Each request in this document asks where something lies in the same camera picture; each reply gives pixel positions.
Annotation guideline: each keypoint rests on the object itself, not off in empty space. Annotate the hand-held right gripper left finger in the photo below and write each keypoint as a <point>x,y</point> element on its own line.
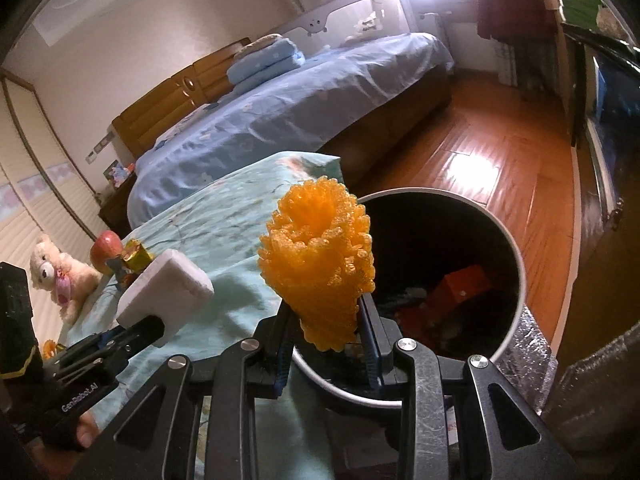
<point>281,365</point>

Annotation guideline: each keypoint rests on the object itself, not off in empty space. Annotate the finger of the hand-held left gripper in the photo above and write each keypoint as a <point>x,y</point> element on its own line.
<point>107,341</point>
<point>142,335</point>

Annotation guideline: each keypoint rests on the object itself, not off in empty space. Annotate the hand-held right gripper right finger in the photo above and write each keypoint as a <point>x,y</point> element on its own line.
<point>372,360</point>

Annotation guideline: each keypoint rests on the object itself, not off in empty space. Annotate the white foam block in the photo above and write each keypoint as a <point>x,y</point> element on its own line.
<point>165,285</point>

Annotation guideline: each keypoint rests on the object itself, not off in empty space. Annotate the orange foam net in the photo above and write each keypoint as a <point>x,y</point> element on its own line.
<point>315,250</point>

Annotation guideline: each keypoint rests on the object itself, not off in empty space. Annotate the white trash bin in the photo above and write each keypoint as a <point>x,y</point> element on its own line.
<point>430,225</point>

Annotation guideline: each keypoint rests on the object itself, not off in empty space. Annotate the person's left hand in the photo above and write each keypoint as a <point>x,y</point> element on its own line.
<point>86,430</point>

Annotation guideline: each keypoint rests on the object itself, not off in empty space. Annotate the grey foil wrapper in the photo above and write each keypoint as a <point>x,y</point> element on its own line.
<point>115,269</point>

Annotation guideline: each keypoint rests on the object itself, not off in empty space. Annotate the gold foil wrapper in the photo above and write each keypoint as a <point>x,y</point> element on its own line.
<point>135,257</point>

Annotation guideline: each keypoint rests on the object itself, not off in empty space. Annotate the cream teddy bear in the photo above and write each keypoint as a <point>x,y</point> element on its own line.
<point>55,275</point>

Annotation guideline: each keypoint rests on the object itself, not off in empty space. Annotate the red apple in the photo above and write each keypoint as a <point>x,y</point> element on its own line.
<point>105,250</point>

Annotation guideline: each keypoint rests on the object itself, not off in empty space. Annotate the red carton box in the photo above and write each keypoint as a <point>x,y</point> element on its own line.
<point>465,285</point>

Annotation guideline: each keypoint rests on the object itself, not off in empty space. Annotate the dark wooden nightstand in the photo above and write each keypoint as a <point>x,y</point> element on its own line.
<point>117,205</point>

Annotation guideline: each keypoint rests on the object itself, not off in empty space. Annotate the light green floral blanket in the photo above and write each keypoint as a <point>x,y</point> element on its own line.
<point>225,220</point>

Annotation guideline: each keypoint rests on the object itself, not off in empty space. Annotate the silver foil sheet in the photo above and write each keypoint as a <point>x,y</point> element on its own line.
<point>530,350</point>

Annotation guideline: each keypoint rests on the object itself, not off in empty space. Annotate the cream sliding door wardrobe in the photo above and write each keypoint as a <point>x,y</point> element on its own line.
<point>30,200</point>

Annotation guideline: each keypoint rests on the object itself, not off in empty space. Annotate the wooden headboard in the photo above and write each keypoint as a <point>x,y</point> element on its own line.
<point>160,115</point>

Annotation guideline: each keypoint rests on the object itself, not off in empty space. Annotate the bed with blue sheet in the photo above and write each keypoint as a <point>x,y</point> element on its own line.
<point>300,105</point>

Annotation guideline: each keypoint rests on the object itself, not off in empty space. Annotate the folded blue quilt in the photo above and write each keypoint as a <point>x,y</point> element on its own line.
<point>265,62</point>

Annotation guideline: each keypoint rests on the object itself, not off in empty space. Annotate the pale patterned pillow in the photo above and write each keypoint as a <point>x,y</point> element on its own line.
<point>260,42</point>

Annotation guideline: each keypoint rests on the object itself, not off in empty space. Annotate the white radiator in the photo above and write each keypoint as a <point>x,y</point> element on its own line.
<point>506,62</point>

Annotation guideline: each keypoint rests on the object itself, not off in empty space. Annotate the small white toy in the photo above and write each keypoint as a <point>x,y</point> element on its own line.
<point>370,20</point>

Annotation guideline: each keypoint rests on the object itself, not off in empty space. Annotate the dark glass screen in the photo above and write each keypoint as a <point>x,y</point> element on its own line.
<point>615,110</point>

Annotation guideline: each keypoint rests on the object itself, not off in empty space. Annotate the hanging dark red garment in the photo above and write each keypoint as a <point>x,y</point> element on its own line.
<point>505,5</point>

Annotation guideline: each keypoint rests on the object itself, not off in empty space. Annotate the small picture frame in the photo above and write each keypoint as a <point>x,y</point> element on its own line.
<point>114,171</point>

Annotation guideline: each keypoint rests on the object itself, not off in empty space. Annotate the white wall socket strip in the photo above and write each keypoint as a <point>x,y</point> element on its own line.
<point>102,144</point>

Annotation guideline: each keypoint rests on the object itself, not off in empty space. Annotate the grey bed guard rail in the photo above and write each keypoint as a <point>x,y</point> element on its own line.
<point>350,10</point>

